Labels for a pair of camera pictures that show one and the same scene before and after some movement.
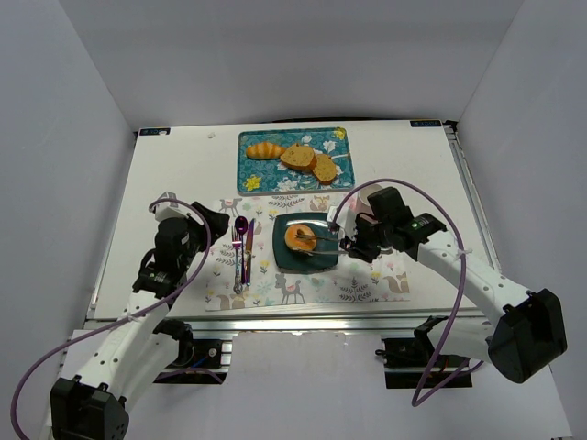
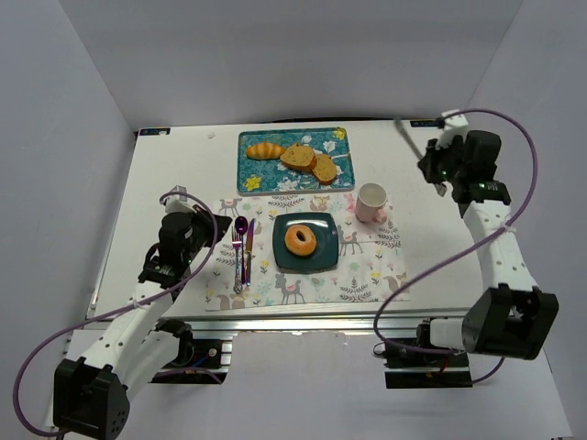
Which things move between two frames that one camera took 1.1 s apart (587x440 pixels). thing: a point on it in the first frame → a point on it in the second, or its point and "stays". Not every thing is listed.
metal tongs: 325,252 → 439,187
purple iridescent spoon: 241,226 stays
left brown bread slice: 299,157 stays
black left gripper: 209,220 stays
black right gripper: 359,240 → 431,163
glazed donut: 300,244 stays
